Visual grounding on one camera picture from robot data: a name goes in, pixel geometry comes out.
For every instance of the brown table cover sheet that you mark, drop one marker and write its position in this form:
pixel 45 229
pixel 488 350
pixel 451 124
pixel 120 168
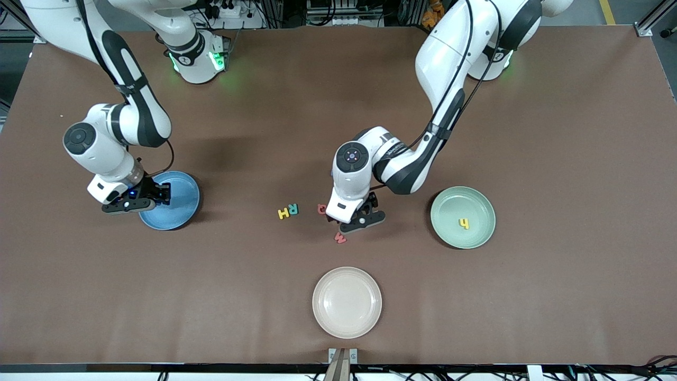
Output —
pixel 338 106

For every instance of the metal table edge bracket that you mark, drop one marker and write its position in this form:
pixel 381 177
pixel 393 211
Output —
pixel 342 357

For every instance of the yellow lowercase h letter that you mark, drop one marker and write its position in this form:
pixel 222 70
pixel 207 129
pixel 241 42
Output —
pixel 464 224

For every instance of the white power strip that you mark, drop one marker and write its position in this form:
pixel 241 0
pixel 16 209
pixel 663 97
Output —
pixel 228 9

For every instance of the green plate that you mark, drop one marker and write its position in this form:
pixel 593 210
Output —
pixel 476 238

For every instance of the red uppercase Q letter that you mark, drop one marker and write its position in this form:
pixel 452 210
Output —
pixel 319 209

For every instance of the small white box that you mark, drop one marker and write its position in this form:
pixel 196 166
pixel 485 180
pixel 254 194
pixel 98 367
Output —
pixel 534 373

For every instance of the black table edge rail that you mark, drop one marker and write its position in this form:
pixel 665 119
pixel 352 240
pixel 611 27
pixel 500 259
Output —
pixel 106 367

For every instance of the yellow uppercase H letter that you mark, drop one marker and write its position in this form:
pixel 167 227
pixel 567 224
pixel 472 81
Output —
pixel 283 214

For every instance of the teal uppercase R letter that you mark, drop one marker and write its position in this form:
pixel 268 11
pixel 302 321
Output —
pixel 292 209

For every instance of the cream plate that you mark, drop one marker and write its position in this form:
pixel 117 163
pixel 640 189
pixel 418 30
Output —
pixel 346 304

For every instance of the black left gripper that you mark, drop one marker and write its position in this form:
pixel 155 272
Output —
pixel 372 201

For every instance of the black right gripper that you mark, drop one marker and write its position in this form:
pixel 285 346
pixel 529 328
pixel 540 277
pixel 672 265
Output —
pixel 149 188

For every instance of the red lowercase w letter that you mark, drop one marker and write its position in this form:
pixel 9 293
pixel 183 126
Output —
pixel 339 240

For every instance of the bag of orange items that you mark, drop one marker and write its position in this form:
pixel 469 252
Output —
pixel 431 16

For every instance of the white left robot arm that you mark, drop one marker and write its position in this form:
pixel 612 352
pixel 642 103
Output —
pixel 449 58

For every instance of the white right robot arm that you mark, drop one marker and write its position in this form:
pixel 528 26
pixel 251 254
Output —
pixel 100 153

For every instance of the aluminium frame profile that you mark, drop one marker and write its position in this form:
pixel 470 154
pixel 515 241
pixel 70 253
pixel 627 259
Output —
pixel 653 21
pixel 13 21

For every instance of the blue plate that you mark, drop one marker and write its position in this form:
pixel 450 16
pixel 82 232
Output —
pixel 180 217

